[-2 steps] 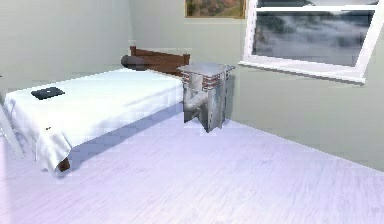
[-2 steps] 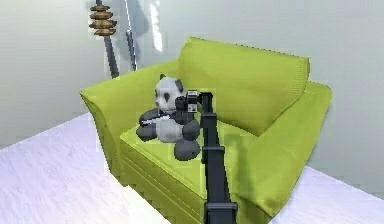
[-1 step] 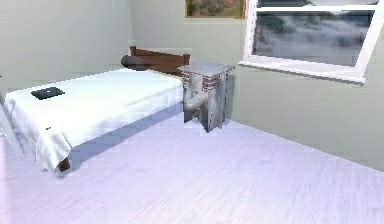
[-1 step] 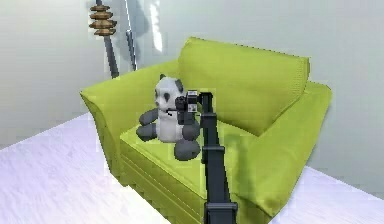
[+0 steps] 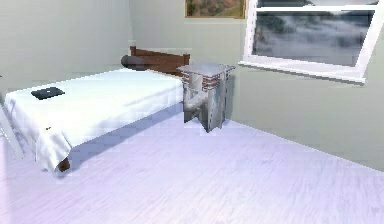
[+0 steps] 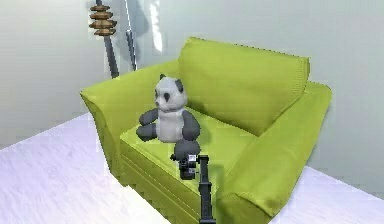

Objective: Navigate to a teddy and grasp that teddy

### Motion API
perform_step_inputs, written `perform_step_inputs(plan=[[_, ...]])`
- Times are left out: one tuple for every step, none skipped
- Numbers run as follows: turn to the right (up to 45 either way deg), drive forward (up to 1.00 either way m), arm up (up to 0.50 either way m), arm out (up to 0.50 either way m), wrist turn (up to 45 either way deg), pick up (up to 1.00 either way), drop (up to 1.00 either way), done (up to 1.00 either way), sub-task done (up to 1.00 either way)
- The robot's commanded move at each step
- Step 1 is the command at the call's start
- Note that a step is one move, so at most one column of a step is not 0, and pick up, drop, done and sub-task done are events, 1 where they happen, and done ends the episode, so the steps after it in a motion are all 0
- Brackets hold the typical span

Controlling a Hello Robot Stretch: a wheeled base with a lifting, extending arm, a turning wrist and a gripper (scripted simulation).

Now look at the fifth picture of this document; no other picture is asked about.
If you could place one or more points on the white framed window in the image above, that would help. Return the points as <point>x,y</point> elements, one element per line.
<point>310,36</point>

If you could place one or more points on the white slanted furniture leg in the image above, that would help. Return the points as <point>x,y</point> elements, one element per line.
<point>8,130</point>

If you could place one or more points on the black laptop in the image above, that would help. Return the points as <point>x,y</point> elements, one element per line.
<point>47,93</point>

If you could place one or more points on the white bed with wooden headboard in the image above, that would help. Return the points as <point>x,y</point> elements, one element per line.
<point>100,100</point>

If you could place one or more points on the framed landscape picture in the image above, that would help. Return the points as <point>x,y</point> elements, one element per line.
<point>215,8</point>

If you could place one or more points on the grey bedside table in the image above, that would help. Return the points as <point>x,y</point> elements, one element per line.
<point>208,96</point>

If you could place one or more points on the dark grey pillow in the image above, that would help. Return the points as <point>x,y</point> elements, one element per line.
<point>132,62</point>

